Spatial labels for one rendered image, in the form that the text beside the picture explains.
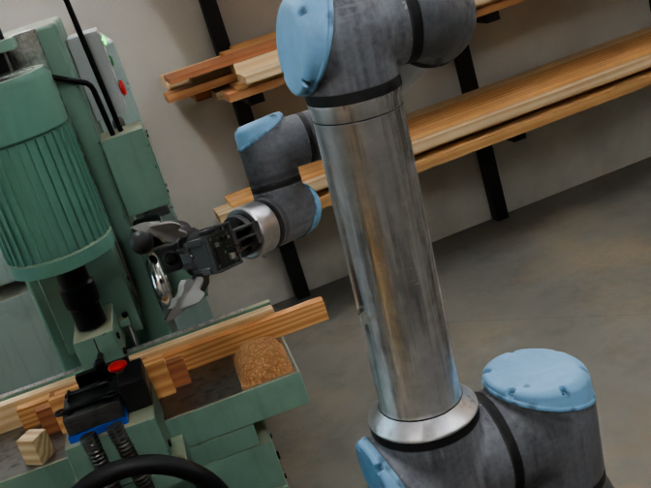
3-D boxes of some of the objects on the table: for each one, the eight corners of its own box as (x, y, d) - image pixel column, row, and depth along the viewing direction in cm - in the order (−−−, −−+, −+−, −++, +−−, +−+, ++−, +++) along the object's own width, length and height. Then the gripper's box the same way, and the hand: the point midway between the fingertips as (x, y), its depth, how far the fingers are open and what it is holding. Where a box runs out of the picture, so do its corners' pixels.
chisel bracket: (90, 387, 159) (72, 344, 156) (91, 355, 172) (75, 315, 170) (133, 372, 160) (115, 328, 157) (131, 341, 173) (114, 300, 170)
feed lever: (144, 248, 180) (134, 278, 134) (133, 217, 180) (119, 237, 133) (170, 239, 181) (168, 266, 135) (159, 208, 181) (153, 225, 134)
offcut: (55, 451, 152) (46, 428, 151) (43, 465, 150) (32, 441, 148) (39, 452, 154) (28, 429, 152) (26, 465, 151) (15, 442, 150)
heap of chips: (242, 390, 154) (235, 370, 152) (232, 356, 167) (225, 338, 166) (294, 371, 155) (288, 350, 154) (279, 339, 168) (273, 320, 167)
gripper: (242, 172, 154) (150, 206, 139) (282, 287, 156) (195, 331, 142) (208, 183, 159) (116, 216, 145) (247, 292, 162) (161, 336, 148)
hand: (143, 276), depth 145 cm, fingers open, 14 cm apart
